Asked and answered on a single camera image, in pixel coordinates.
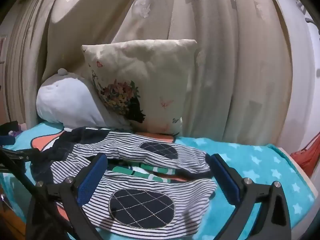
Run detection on striped navy patch pants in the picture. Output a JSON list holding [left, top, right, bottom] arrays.
[[31, 127, 217, 239]]

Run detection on dark clothes pile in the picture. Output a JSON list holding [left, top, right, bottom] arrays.
[[0, 121, 26, 146]]

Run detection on teal cartoon fleece blanket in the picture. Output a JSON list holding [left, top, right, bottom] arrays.
[[0, 121, 316, 240]]

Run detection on red bag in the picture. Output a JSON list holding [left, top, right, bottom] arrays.
[[290, 132, 320, 178]]

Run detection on grey whale plush pillow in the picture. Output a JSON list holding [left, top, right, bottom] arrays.
[[36, 68, 131, 129]]

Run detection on cream floral cushion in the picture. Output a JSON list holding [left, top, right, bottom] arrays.
[[81, 39, 197, 135]]

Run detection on beige flower curtain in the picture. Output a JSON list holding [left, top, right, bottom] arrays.
[[1, 0, 292, 145]]

